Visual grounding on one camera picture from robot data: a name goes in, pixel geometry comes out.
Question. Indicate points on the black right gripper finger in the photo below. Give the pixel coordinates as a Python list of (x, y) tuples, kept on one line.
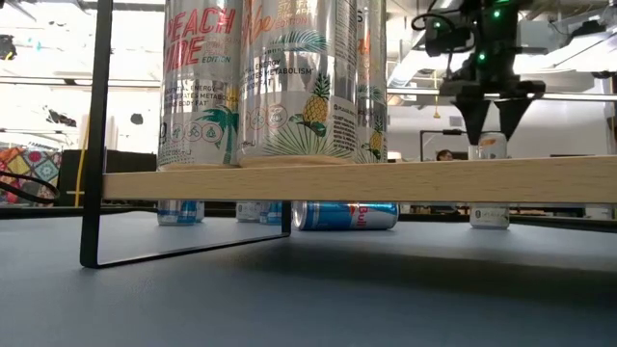
[(512, 115), (472, 115)]

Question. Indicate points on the Celsius Tropical Vibe can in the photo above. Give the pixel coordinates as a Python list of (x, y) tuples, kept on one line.
[(296, 96), (371, 96), (494, 150)]

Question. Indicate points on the Celsius Peach Vibe can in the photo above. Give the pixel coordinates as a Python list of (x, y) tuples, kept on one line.
[(200, 96)]

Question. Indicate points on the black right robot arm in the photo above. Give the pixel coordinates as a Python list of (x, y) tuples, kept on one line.
[(496, 29)]

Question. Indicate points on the person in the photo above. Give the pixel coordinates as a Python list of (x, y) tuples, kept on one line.
[(444, 155)]

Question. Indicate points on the long ceiling light strip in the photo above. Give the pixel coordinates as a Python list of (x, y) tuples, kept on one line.
[(130, 83), (578, 96)]

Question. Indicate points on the blue silver Red Bull can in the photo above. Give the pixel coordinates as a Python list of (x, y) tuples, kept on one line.
[(176, 213), (271, 213), (337, 217)]

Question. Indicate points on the black low cabinet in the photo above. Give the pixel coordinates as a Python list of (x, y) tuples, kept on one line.
[(65, 168)]

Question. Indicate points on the colourful patchwork cloth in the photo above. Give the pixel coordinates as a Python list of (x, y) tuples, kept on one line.
[(34, 166)]

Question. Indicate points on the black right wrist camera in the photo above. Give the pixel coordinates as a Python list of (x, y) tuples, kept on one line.
[(448, 38)]

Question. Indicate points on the silver ventilation duct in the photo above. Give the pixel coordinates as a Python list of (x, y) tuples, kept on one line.
[(405, 67)]

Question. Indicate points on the wooden shelf with black frame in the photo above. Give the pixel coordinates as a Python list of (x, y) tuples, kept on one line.
[(366, 180)]

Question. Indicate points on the black ceiling-hung camera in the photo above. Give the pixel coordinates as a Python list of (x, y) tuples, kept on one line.
[(7, 48), (136, 118)]

